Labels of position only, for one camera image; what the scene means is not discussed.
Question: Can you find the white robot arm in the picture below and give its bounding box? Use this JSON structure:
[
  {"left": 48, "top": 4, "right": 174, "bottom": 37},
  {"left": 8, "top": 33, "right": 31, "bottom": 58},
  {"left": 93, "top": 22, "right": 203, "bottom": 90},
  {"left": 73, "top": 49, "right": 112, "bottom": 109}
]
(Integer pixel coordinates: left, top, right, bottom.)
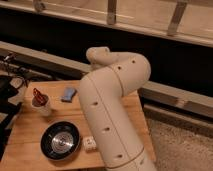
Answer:
[{"left": 78, "top": 47, "right": 157, "bottom": 171}]

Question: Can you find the white labelled plastic bottle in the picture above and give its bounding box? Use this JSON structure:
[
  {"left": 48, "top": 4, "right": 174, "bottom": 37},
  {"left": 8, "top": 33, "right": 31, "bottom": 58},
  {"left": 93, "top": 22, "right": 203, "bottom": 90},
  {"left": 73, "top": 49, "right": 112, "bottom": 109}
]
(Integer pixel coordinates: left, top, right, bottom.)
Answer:
[{"left": 83, "top": 136, "right": 97, "bottom": 152}]

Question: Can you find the white cup with red item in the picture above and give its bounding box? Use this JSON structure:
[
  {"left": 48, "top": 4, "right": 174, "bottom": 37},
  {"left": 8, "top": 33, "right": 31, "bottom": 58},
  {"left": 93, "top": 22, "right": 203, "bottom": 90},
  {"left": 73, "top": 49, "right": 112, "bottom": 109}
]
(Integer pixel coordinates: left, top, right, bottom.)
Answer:
[{"left": 31, "top": 88, "right": 52, "bottom": 117}]

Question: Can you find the black metal bowl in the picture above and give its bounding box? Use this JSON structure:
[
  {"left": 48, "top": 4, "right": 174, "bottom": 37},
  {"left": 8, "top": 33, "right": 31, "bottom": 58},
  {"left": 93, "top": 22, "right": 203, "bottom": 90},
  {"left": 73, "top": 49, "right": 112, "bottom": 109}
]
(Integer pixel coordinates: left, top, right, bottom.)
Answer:
[{"left": 40, "top": 121, "right": 80, "bottom": 160}]

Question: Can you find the metal railing post middle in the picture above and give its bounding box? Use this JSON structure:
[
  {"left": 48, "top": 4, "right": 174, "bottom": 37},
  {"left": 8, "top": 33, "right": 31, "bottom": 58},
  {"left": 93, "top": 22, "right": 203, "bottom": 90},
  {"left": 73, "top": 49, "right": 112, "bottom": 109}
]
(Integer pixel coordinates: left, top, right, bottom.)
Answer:
[{"left": 107, "top": 0, "right": 117, "bottom": 25}]

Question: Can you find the metal railing post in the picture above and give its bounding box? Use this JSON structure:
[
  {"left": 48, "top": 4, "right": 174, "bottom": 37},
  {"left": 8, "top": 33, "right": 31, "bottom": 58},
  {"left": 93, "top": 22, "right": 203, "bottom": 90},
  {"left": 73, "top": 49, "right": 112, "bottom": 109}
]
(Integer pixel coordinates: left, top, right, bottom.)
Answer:
[
  {"left": 167, "top": 0, "right": 188, "bottom": 36},
  {"left": 107, "top": 0, "right": 117, "bottom": 25}
]

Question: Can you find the black cables and equipment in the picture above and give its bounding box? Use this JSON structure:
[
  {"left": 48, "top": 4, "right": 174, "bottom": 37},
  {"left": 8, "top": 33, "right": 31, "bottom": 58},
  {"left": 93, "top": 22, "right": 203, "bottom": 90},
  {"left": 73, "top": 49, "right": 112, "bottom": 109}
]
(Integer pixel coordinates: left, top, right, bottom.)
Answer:
[{"left": 0, "top": 53, "right": 31, "bottom": 161}]

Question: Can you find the metal railing post right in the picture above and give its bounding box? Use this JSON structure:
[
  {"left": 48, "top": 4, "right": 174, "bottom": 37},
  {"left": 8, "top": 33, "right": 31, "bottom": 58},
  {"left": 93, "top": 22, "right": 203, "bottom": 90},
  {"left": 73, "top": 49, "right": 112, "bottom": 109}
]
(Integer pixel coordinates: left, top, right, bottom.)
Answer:
[{"left": 167, "top": 0, "right": 188, "bottom": 36}]

